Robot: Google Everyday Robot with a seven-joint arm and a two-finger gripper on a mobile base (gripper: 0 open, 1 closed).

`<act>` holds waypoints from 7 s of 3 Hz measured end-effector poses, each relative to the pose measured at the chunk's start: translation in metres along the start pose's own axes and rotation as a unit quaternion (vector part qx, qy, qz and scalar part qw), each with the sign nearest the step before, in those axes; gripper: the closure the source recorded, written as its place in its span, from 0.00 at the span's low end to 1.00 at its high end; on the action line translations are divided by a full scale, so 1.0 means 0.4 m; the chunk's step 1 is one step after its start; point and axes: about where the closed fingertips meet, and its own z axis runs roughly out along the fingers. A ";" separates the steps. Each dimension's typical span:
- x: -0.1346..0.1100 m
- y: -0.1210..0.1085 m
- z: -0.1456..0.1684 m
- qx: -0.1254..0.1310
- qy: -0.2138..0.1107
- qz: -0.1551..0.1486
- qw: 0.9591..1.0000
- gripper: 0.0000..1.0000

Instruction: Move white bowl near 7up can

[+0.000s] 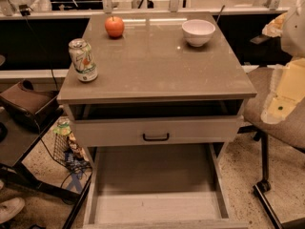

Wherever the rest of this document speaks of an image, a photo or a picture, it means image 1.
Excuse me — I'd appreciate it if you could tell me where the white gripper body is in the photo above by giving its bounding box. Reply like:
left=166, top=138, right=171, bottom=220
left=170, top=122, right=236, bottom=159
left=260, top=58, right=305, bottom=124

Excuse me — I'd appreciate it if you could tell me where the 7up soda can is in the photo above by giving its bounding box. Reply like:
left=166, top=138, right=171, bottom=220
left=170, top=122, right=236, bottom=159
left=69, top=38, right=98, bottom=82

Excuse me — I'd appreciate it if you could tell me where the wire basket with snacks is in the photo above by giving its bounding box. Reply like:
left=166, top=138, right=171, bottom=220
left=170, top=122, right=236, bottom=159
left=52, top=117, right=91, bottom=172

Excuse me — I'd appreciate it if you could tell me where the open bottom drawer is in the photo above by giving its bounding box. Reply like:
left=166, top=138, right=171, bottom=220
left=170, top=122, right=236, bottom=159
left=83, top=144, right=249, bottom=229

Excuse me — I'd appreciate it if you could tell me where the black side table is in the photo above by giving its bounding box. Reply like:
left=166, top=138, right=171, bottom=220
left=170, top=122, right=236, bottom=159
left=0, top=105, right=93, bottom=229

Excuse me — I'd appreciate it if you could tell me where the black drawer handle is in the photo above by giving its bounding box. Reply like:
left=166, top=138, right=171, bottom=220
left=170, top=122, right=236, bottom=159
left=142, top=133, right=170, bottom=142

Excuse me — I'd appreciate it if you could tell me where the grey closed drawer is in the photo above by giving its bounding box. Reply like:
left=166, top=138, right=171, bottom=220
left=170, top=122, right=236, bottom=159
left=71, top=115, right=243, bottom=147

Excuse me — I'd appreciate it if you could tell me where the white ceramic bowl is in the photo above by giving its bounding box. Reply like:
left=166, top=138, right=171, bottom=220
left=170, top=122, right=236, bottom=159
left=182, top=19, right=215, bottom=47

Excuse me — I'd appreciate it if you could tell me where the grey drawer cabinet table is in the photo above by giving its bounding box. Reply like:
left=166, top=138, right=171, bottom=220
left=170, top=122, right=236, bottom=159
left=58, top=12, right=256, bottom=156

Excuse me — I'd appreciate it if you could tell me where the brown leather bag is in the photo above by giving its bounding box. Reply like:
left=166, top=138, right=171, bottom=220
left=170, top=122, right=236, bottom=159
left=0, top=79, right=61, bottom=133

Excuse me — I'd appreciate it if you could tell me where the red apple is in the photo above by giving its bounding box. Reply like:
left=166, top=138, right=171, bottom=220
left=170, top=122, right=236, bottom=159
left=105, top=16, right=125, bottom=38

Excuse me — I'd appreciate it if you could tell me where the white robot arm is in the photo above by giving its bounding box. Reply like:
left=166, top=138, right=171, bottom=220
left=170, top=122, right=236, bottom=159
left=261, top=0, right=305, bottom=124

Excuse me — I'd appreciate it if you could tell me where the white shoe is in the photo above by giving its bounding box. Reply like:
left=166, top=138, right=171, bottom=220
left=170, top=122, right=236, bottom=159
left=0, top=198, right=25, bottom=223

